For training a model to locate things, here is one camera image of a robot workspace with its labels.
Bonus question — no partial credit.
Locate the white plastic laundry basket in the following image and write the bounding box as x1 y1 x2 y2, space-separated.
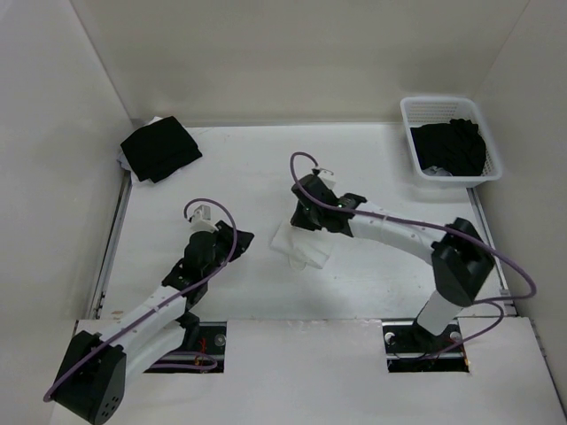
400 96 503 189

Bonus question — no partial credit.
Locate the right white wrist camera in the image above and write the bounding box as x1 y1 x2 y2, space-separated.
312 167 337 189

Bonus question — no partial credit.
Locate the left aluminium table rail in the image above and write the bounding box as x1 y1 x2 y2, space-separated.
85 171 132 320

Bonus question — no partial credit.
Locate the aluminium table rail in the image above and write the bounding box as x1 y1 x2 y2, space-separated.
467 188 517 316
85 171 132 320

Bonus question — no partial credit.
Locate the grey garment in basket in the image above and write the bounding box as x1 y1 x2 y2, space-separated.
422 166 453 181

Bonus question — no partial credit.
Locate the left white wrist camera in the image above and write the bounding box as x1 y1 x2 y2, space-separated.
188 205 217 233

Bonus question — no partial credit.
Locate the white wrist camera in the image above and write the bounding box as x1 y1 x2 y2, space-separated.
188 205 217 233
312 167 337 189

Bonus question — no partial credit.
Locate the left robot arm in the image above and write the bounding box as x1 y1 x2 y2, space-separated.
46 220 254 424

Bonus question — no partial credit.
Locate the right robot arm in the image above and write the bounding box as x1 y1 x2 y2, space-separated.
291 172 495 354

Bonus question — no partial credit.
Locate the black tank top in basket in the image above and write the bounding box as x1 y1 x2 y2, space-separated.
410 119 486 177

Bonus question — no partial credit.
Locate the right aluminium table rail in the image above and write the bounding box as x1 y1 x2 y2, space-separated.
467 188 517 316

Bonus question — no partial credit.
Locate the folded black tank top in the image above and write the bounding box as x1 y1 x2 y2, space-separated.
120 116 203 183

